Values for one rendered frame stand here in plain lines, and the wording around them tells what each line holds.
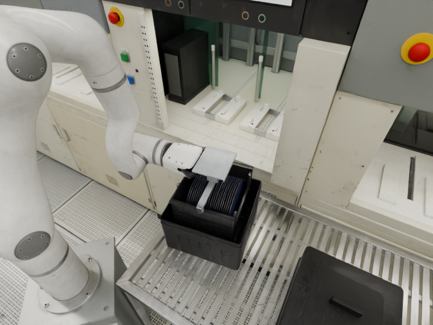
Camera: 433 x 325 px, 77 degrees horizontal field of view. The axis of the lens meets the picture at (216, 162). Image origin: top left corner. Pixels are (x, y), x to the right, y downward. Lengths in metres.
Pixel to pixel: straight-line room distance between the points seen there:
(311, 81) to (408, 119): 0.68
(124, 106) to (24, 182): 0.28
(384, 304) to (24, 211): 0.93
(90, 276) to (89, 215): 1.21
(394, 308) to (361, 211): 0.34
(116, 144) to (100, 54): 0.24
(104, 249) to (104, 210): 1.13
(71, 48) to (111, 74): 0.10
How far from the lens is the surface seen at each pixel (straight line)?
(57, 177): 2.62
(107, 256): 1.09
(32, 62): 0.54
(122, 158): 0.79
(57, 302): 1.07
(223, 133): 1.29
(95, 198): 2.31
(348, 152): 0.97
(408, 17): 0.78
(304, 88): 0.82
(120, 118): 0.77
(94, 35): 0.66
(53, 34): 0.66
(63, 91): 1.89
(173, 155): 0.82
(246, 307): 0.96
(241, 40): 1.95
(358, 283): 0.96
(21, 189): 0.69
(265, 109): 1.42
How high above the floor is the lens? 1.67
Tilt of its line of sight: 44 degrees down
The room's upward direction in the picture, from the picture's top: straight up
